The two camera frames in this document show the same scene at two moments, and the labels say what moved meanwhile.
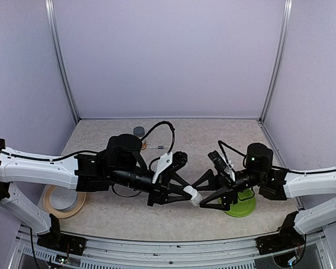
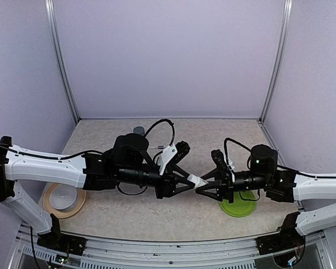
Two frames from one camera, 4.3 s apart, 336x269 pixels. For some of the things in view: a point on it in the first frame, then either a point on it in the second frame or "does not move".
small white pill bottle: (196, 198) -> (197, 180)
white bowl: (63, 199) does not move
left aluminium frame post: (50, 14) does not move
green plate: (242, 208) does not move
